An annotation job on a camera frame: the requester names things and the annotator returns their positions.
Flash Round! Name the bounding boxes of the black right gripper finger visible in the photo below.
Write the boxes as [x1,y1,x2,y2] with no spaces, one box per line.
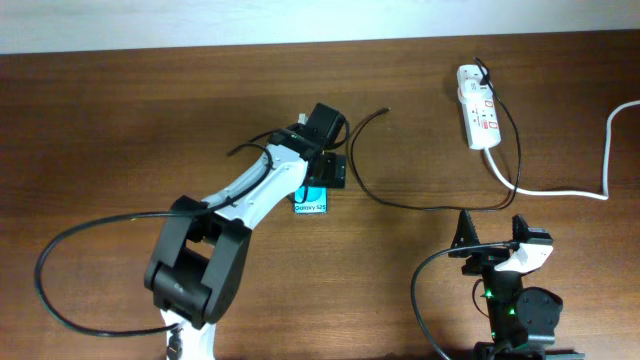
[512,214,531,243]
[448,210,480,258]

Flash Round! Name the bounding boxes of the white power strip cord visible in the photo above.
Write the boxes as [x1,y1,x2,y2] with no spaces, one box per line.
[481,99,640,202]

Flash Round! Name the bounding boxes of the black charging cable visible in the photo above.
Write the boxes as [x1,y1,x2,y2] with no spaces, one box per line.
[349,56,522,212]

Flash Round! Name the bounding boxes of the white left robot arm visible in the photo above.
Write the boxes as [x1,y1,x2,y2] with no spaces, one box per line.
[144,103,350,359]

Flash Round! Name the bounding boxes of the white power strip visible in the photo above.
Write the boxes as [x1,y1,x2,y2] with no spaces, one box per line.
[456,64,501,150]

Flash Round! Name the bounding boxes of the white charger plug adapter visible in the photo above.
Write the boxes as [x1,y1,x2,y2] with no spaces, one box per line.
[458,79,493,104]

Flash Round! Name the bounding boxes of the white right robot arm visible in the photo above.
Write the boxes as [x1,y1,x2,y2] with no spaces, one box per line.
[449,210,585,359]

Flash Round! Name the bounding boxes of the smartphone with cyan screen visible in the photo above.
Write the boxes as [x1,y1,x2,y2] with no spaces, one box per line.
[294,186,328,215]

